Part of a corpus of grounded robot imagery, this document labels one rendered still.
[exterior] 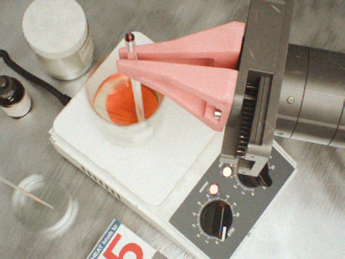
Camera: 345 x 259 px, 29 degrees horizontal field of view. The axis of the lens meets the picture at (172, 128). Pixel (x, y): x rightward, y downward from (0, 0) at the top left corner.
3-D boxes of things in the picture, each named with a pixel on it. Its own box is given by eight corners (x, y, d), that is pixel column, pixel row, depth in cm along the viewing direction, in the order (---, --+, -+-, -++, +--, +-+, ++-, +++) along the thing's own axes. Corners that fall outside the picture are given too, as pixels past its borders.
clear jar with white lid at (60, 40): (37, 83, 68) (21, 54, 60) (36, 29, 70) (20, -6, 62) (96, 80, 68) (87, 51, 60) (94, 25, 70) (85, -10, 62)
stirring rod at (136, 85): (146, 125, 57) (135, 31, 37) (145, 131, 57) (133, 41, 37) (139, 123, 57) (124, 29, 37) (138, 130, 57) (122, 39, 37)
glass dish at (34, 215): (58, 242, 64) (54, 240, 62) (6, 220, 64) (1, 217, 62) (82, 190, 65) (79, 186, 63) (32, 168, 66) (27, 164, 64)
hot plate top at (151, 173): (238, 106, 59) (240, 103, 58) (155, 212, 57) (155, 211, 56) (133, 30, 61) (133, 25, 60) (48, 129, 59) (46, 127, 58)
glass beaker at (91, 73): (178, 97, 59) (180, 63, 51) (150, 163, 57) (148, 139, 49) (105, 69, 60) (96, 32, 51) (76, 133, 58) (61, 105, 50)
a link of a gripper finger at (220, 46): (96, 112, 37) (262, 144, 37) (122, -3, 39) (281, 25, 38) (106, 141, 44) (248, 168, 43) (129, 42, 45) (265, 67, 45)
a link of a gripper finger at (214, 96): (103, 80, 38) (267, 110, 37) (129, -33, 39) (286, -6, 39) (113, 114, 44) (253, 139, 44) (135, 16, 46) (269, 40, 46)
